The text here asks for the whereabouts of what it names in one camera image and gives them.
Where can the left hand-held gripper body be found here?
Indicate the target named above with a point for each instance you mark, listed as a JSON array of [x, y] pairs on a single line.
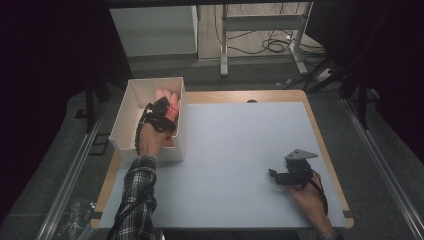
[[159, 118]]

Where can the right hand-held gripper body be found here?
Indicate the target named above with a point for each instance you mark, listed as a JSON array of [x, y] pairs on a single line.
[[298, 170]]

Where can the pink glove with red emblem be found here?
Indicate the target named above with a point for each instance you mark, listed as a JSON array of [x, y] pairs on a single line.
[[173, 111]]

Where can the white cardboard box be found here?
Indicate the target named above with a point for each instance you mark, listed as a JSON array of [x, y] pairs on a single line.
[[133, 113]]

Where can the person's left hand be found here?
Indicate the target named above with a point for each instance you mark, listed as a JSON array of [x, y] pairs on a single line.
[[151, 141]]

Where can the person's right hand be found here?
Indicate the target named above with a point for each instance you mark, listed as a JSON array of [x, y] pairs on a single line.
[[310, 200]]

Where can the pale blue table mat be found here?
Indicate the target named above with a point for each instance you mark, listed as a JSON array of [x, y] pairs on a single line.
[[233, 173]]

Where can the black tape strip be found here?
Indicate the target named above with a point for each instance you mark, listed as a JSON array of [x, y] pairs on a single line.
[[348, 214], [96, 215]]

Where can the black metal stand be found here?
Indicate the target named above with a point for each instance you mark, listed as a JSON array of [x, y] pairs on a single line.
[[362, 103], [90, 106]]

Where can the white cabinet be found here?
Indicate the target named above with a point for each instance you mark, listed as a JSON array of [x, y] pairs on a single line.
[[153, 30]]

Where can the white power strip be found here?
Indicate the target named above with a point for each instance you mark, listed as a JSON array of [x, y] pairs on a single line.
[[323, 75]]

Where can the dark curtain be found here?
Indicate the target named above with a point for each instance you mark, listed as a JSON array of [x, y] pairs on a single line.
[[43, 66], [383, 50]]

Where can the clear plastic bag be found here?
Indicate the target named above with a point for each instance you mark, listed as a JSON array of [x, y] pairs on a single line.
[[75, 216]]

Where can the black floor bracket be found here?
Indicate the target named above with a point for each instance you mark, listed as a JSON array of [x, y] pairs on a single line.
[[99, 144]]

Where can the aluminium rail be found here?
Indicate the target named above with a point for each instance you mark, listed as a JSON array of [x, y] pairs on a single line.
[[383, 166], [70, 180]]

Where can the white metal desk frame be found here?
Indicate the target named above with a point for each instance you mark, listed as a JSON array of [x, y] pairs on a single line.
[[263, 22]]

